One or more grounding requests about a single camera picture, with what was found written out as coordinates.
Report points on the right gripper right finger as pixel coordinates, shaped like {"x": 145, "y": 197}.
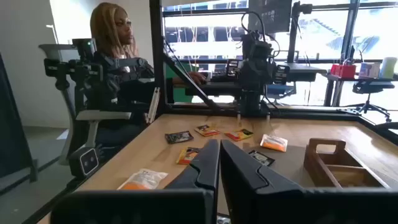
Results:
{"x": 239, "y": 180}

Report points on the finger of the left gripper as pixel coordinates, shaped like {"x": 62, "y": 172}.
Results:
{"x": 250, "y": 74}
{"x": 263, "y": 74}

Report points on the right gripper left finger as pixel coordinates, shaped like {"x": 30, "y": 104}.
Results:
{"x": 208, "y": 168}

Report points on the yellow red tea packet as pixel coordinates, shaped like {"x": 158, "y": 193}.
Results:
{"x": 186, "y": 155}
{"x": 206, "y": 130}
{"x": 238, "y": 134}

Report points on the black tea packet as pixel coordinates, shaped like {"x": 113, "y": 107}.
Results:
{"x": 261, "y": 157}
{"x": 178, "y": 137}

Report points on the white orange Tazo tea packet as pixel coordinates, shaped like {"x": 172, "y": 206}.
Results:
{"x": 274, "y": 142}
{"x": 143, "y": 180}

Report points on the wooden tea caddy box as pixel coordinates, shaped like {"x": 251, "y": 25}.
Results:
{"x": 311, "y": 161}

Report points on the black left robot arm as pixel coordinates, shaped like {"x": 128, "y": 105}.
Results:
{"x": 253, "y": 104}

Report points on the blue chair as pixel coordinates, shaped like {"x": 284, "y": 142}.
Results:
{"x": 280, "y": 90}

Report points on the black monitor stand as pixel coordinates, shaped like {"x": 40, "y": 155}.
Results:
{"x": 293, "y": 37}

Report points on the black computer monitor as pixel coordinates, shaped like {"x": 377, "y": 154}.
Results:
{"x": 270, "y": 15}

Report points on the green panel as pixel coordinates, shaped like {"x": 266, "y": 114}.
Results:
{"x": 180, "y": 87}

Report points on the black office desk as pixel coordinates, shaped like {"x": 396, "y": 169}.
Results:
{"x": 332, "y": 93}

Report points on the red storage box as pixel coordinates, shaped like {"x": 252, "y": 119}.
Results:
{"x": 343, "y": 71}

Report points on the white cardboard box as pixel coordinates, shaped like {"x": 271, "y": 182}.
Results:
{"x": 370, "y": 70}

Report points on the black office chair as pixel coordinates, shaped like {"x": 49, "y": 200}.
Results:
{"x": 371, "y": 87}

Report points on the grey office chair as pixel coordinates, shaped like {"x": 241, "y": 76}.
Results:
{"x": 102, "y": 115}

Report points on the white paper roll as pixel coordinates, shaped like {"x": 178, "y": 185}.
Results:
{"x": 388, "y": 67}

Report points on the person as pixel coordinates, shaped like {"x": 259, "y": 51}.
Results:
{"x": 115, "y": 31}

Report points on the black standing panel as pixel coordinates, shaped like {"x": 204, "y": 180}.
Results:
{"x": 12, "y": 124}

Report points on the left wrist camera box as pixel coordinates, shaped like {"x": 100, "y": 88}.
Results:
{"x": 256, "y": 46}

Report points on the silver metal bracket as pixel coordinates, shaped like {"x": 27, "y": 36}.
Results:
{"x": 153, "y": 105}

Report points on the black table-level camera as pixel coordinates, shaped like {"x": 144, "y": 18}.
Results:
{"x": 88, "y": 160}

